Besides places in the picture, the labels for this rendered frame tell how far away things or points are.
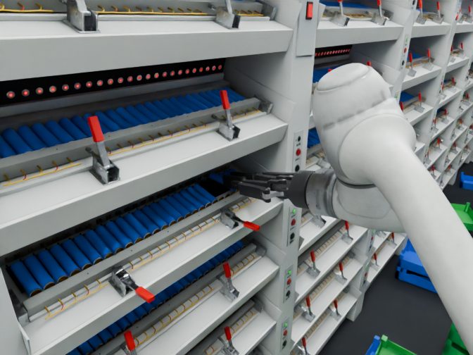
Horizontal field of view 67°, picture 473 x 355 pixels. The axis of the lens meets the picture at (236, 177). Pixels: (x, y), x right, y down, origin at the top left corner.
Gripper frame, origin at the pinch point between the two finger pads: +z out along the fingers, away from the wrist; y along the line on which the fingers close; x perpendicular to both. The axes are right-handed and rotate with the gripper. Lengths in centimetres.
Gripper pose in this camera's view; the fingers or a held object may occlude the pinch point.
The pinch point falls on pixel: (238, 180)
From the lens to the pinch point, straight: 82.8
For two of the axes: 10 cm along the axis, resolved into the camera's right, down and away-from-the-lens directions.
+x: 1.4, 9.5, 2.7
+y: -6.8, 2.9, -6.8
